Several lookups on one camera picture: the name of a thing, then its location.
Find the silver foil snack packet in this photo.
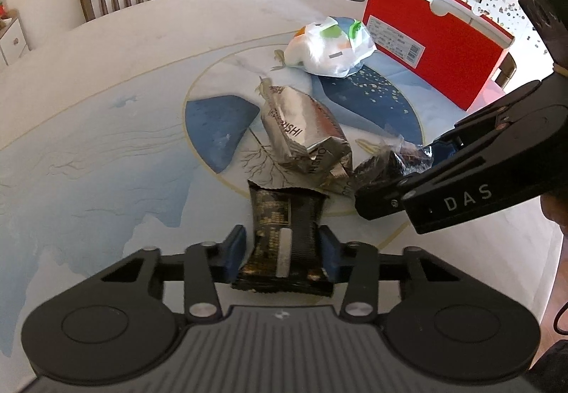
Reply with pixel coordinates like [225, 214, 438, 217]
[260, 85, 354, 197]

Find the dark cookie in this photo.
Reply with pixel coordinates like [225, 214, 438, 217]
[354, 135, 434, 199]

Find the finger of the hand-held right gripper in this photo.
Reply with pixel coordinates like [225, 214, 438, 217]
[421, 80, 557, 167]
[354, 153, 490, 222]

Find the white drawer cabinet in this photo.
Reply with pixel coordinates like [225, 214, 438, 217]
[0, 9, 32, 66]

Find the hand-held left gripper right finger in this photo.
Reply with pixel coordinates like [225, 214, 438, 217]
[318, 225, 466, 317]

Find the red cardboard box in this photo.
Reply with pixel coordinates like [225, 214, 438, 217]
[361, 0, 515, 112]

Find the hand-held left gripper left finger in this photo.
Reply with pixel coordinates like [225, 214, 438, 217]
[100, 225, 247, 319]

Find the black snack bar packet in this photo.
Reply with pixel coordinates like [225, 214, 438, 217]
[231, 180, 334, 297]

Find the black cable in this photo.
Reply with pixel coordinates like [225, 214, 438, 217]
[553, 242, 568, 337]

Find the white plastic bag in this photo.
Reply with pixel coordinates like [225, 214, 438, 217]
[284, 16, 378, 78]

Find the white cabinet with stickers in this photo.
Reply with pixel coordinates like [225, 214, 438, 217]
[427, 0, 540, 62]

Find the white marble pattern desktop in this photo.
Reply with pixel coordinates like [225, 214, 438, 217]
[0, 0, 565, 387]

